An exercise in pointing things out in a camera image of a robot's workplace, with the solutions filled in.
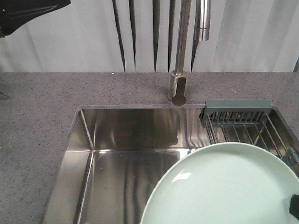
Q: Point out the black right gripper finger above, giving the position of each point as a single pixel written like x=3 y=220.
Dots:
x=294 y=206

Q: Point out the light green round plate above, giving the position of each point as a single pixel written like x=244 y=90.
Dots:
x=224 y=183

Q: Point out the grey metal dish rack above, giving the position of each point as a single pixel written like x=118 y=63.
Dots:
x=254 y=122

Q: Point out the chrome kitchen faucet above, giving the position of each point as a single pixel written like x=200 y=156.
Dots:
x=202 y=27

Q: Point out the stainless steel sink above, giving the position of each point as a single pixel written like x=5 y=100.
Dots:
x=115 y=156

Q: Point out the white pleated curtain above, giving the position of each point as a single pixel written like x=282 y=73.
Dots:
x=141 y=36

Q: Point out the green spider plant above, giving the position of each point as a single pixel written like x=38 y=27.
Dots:
x=1 y=93

